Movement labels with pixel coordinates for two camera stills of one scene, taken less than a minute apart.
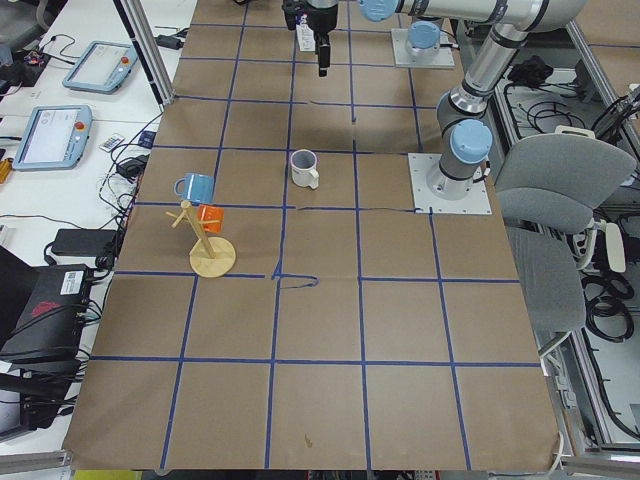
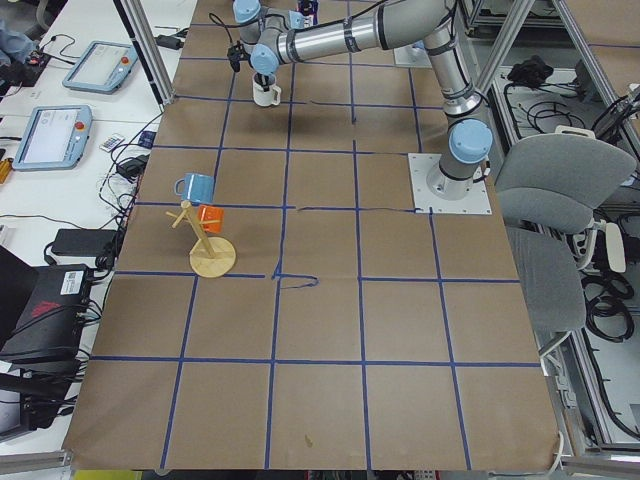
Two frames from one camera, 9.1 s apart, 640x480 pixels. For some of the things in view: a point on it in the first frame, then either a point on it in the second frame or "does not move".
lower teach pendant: x=53 y=137 does not move
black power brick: x=85 y=242 does not move
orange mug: x=211 y=213 does not move
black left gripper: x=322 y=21 → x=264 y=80
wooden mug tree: x=212 y=257 does not move
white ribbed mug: x=303 y=168 → x=262 y=98
